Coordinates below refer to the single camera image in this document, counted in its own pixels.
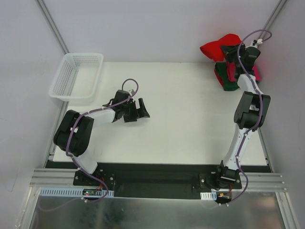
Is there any red t-shirt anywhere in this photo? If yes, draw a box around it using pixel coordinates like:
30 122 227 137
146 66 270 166
214 68 224 87
200 33 241 62

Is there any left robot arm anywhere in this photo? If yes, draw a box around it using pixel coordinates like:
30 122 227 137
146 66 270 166
53 90 150 186

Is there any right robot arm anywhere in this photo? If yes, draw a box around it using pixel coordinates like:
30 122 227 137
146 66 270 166
214 43 271 188

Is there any pink folded t-shirt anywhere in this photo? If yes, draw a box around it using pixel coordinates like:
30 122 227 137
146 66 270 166
226 62 261 82

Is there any green folded t-shirt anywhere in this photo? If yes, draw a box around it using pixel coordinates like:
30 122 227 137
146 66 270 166
214 62 239 91

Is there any red folded t-shirt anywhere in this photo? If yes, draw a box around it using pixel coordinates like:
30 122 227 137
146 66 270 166
214 68 224 87

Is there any white plastic basket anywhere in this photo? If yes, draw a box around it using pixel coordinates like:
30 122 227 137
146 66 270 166
49 52 104 103

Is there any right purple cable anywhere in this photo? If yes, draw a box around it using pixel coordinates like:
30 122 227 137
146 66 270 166
201 29 273 208

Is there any purple cable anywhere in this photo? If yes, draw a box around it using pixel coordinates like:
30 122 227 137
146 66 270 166
38 78 140 212
201 29 273 208

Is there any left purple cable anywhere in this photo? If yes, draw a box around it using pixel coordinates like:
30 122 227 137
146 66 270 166
38 78 140 212

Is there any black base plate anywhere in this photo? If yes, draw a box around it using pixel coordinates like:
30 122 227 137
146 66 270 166
73 163 242 199

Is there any left cable duct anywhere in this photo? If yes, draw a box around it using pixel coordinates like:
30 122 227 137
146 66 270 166
40 187 114 198

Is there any cable duct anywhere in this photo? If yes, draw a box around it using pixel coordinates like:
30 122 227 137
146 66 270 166
40 187 114 198
200 191 217 201

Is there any right cable duct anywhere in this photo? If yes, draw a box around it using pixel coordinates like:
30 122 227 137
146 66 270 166
200 191 217 201

